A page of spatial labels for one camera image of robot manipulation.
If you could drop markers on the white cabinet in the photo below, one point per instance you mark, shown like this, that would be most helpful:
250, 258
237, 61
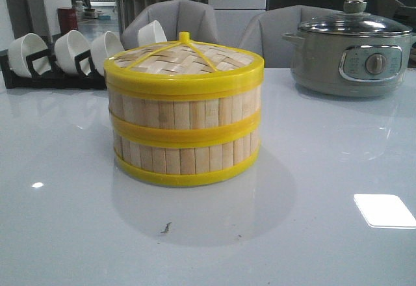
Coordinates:
232, 17

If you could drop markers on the glass pot lid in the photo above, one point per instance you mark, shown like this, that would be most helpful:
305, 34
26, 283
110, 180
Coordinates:
354, 21

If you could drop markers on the grey electric cooking pot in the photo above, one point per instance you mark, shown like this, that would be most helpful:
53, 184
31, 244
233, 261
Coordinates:
351, 66

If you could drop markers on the black bowl rack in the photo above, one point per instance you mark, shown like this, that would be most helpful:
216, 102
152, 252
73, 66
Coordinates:
87, 76

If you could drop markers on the right grey chair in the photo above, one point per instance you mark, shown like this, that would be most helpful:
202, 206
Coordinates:
263, 34

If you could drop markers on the red trash bin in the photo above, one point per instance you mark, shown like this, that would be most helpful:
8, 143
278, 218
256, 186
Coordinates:
67, 19

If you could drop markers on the grey chair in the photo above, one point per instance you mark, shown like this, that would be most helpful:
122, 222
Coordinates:
175, 16
263, 34

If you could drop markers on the bamboo steamer tray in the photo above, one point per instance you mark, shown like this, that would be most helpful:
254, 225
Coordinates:
197, 123
187, 167

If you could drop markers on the left grey chair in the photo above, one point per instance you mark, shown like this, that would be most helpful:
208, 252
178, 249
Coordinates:
175, 16

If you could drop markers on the white bowl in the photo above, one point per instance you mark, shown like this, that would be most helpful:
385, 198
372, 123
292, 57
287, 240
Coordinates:
22, 47
67, 48
103, 47
151, 33

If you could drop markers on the woven bamboo steamer lid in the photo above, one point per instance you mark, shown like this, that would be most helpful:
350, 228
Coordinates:
183, 70

